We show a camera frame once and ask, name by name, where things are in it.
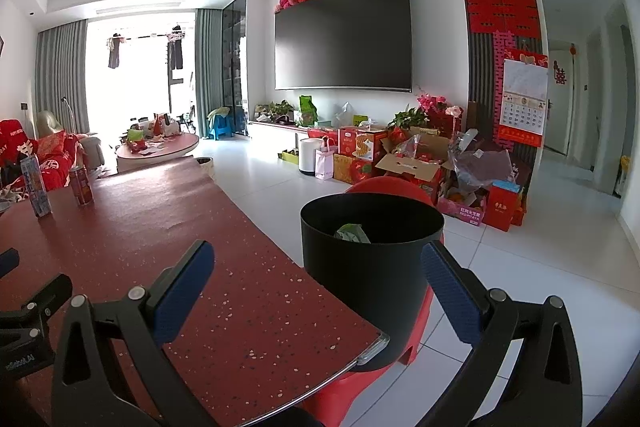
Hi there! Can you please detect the green plastic bag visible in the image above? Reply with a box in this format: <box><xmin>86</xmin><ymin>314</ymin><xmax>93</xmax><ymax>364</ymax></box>
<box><xmin>334</xmin><ymin>223</ymin><xmax>370</xmax><ymax>244</ymax></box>

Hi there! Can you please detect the black round trash bin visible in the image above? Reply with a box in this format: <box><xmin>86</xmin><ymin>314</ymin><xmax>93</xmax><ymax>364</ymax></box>
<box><xmin>300</xmin><ymin>193</ymin><xmax>445</xmax><ymax>372</ymax></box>

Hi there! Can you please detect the red gift bag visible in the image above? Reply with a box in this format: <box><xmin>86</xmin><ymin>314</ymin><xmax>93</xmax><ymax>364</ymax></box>
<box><xmin>483</xmin><ymin>181</ymin><xmax>521</xmax><ymax>232</ymax></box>

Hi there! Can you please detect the red drink can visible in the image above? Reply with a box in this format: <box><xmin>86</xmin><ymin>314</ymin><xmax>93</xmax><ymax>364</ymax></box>
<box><xmin>70</xmin><ymin>166</ymin><xmax>93</xmax><ymax>206</ymax></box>

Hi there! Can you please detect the tall blue drink can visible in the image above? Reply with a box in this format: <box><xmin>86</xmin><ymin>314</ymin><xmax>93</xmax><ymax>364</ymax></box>
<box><xmin>20</xmin><ymin>156</ymin><xmax>51</xmax><ymax>219</ymax></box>

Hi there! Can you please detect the red covered sofa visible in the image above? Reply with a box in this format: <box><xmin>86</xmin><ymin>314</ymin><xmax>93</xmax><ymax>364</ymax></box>
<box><xmin>0</xmin><ymin>119</ymin><xmax>104</xmax><ymax>211</ymax></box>

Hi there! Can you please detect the round red side table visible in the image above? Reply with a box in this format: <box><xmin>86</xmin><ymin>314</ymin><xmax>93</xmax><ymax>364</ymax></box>
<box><xmin>116</xmin><ymin>132</ymin><xmax>200</xmax><ymax>173</ymax></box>

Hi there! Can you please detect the small white waste bin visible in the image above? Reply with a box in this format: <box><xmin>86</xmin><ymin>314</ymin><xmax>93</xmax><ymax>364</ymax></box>
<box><xmin>196</xmin><ymin>157</ymin><xmax>215</xmax><ymax>180</ymax></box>

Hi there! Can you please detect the open cardboard box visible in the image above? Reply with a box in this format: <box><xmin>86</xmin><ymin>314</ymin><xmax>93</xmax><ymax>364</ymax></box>
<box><xmin>376</xmin><ymin>133</ymin><xmax>450</xmax><ymax>182</ymax></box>

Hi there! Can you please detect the apple print gift box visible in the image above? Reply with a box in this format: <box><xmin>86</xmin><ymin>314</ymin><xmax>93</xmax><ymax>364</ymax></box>
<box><xmin>333</xmin><ymin>154</ymin><xmax>374</xmax><ymax>184</ymax></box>

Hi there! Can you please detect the grey left curtain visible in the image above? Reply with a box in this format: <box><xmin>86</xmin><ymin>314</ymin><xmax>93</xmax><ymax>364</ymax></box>
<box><xmin>34</xmin><ymin>20</ymin><xmax>90</xmax><ymax>133</ymax></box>

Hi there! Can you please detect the pink gift bag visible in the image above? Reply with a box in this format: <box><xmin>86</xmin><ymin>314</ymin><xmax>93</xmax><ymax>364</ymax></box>
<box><xmin>314</xmin><ymin>145</ymin><xmax>337</xmax><ymax>181</ymax></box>

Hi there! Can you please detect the white cylinder appliance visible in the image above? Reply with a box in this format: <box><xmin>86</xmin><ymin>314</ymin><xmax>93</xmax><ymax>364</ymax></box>
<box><xmin>298</xmin><ymin>138</ymin><xmax>323</xmax><ymax>176</ymax></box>

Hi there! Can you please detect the wall calendar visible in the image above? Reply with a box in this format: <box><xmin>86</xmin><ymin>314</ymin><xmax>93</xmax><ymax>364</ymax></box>
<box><xmin>498</xmin><ymin>48</ymin><xmax>549</xmax><ymax>148</ymax></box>

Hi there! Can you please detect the large wall television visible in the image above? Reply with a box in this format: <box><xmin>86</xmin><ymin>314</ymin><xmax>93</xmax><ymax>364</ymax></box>
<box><xmin>274</xmin><ymin>0</ymin><xmax>412</xmax><ymax>92</ymax></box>

